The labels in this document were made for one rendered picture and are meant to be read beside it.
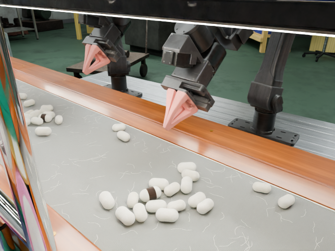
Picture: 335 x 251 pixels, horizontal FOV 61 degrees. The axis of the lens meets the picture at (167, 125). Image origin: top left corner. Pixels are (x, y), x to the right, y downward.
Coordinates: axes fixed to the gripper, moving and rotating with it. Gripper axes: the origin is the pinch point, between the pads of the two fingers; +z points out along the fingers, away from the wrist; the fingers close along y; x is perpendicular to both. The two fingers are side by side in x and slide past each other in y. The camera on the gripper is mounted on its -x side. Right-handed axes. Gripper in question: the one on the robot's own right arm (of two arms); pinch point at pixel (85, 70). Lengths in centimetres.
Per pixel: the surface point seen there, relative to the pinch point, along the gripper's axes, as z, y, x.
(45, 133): 20.0, 5.3, -3.1
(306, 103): -136, 2, 228
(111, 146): 15.3, 20.9, 2.6
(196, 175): 13.3, 43.0, 2.4
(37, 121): 18.3, -1.8, -2.2
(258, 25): 7, 58, -30
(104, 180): 22.2, 29.6, -3.2
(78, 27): -216, -501, 255
